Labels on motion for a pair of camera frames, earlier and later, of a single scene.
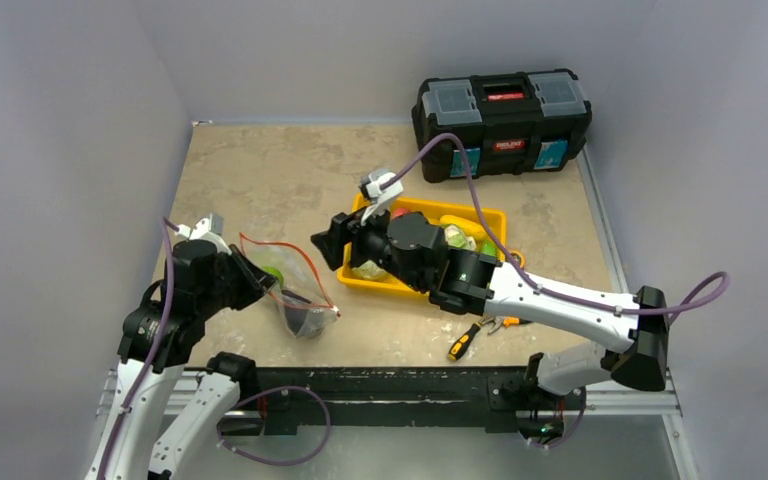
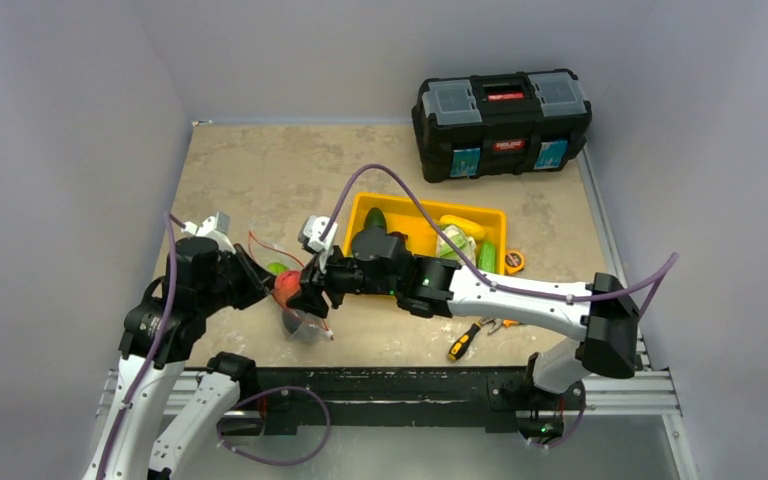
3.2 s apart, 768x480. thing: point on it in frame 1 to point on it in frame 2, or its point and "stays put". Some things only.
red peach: x=399 y=212 to x=286 y=285
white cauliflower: x=455 y=237 stays put
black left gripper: x=250 y=292 stays put
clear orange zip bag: x=304 y=304 stays put
